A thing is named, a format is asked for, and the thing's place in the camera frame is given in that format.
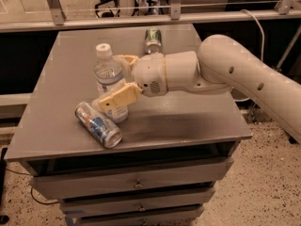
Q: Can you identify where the green soda can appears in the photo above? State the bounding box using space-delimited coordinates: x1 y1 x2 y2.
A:
144 27 163 54

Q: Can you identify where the grey drawer cabinet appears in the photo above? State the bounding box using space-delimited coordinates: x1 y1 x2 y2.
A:
6 27 250 226

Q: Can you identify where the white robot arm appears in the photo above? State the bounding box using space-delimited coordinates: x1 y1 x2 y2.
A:
97 35 301 143

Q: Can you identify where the white cable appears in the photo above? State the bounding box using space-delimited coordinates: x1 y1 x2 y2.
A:
234 8 266 103

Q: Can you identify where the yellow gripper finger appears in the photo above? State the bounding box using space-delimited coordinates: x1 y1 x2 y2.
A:
98 82 143 111
114 55 138 82

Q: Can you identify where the clear plastic water bottle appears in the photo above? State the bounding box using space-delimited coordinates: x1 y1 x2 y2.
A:
93 43 128 123

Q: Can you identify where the redbull can lying down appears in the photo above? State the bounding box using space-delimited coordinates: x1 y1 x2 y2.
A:
75 102 122 149

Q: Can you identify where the black floor cable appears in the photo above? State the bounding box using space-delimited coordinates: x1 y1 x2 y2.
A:
5 167 60 206

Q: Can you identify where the metal railing frame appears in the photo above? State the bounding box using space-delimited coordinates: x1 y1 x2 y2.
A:
0 0 301 32

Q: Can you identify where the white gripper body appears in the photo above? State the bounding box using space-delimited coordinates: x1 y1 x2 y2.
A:
132 53 167 97

